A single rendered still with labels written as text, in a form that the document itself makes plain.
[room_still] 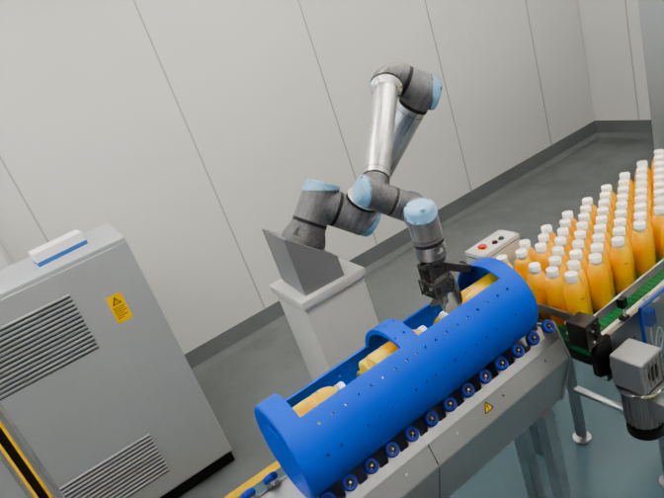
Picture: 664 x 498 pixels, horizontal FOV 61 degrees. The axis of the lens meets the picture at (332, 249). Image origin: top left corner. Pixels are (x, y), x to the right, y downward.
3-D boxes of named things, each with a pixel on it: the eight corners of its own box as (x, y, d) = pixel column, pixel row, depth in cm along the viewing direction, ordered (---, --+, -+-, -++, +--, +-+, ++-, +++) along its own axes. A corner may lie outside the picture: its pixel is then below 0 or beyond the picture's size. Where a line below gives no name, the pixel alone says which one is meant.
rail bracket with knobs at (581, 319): (564, 346, 184) (559, 319, 180) (578, 334, 187) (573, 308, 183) (592, 356, 176) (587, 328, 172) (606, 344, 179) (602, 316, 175)
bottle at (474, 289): (508, 291, 181) (466, 320, 174) (492, 289, 187) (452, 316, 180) (502, 273, 179) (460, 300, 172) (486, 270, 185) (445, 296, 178)
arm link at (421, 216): (429, 193, 165) (439, 203, 156) (439, 231, 170) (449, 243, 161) (398, 204, 165) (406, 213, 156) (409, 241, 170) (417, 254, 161)
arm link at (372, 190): (380, 45, 201) (362, 189, 162) (412, 58, 203) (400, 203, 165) (368, 70, 210) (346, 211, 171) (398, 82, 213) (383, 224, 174)
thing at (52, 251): (36, 265, 276) (27, 251, 273) (82, 242, 288) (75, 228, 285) (41, 269, 266) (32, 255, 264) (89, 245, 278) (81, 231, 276)
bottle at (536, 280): (532, 310, 207) (523, 266, 200) (552, 306, 205) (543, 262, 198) (535, 321, 200) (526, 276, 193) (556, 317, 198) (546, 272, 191)
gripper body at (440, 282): (421, 296, 172) (411, 262, 168) (442, 283, 176) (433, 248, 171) (439, 302, 166) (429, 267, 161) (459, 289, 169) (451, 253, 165)
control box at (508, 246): (469, 274, 225) (463, 251, 221) (504, 250, 233) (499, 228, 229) (488, 279, 217) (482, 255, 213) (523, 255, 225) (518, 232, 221)
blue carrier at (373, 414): (273, 460, 170) (241, 389, 157) (477, 314, 205) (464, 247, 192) (324, 521, 147) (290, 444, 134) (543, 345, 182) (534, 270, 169)
